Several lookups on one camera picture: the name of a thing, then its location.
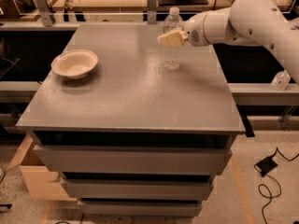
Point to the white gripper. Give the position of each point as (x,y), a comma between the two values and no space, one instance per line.
(194,30)

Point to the clear plastic water bottle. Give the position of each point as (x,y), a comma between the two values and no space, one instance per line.
(171,54)

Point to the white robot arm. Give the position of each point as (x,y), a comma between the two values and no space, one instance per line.
(244,23)

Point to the white paper bowl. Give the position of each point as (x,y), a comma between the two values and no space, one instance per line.
(74,64)

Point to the grey drawer cabinet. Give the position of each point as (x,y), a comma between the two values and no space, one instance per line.
(133,138)

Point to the cardboard box on floor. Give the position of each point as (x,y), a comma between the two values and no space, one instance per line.
(42,184)

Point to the middle metal rail bracket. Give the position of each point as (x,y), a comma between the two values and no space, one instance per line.
(151,11)

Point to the metal rail bracket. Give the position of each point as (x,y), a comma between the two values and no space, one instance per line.
(45,13)
(151,11)

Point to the left metal rail bracket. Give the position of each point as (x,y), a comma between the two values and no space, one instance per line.
(45,13)

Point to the black power adapter with cable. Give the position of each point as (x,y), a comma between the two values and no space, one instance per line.
(264,167)

